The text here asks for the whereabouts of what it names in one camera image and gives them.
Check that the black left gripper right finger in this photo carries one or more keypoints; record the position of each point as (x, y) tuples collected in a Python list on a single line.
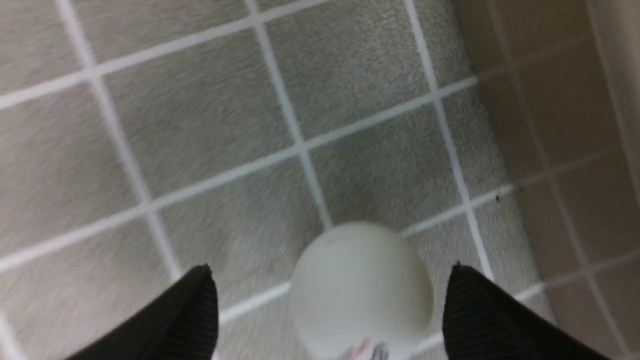
[(483, 322)]

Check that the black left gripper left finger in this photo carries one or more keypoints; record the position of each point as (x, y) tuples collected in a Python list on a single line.
[(180, 324)]

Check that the white ball with logo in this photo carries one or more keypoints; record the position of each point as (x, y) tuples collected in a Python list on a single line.
[(360, 291)]

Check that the grey checked tablecloth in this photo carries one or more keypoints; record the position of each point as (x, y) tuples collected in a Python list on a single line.
[(141, 137)]

